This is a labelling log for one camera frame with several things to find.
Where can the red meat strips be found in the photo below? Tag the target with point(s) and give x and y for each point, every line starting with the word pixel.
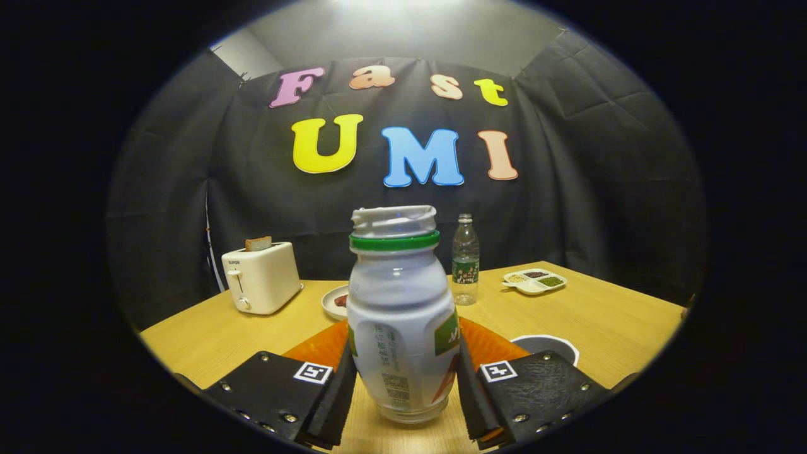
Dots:
pixel 341 301

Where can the white divided bean tray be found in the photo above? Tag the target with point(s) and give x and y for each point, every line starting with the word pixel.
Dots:
pixel 533 288

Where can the round white plate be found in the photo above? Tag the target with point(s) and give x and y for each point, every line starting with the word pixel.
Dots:
pixel 331 308

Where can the wooden table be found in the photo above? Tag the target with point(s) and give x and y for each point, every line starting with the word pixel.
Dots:
pixel 605 321

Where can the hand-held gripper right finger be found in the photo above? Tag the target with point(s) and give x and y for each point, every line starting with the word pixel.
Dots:
pixel 473 403

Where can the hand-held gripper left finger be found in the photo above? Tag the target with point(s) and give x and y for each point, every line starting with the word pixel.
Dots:
pixel 334 403

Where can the white toaster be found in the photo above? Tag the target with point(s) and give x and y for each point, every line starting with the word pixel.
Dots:
pixel 265 277

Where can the toast slice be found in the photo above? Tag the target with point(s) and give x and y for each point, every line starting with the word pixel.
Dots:
pixel 258 243

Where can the clear plastic water bottle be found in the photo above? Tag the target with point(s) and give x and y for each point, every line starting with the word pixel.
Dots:
pixel 465 258

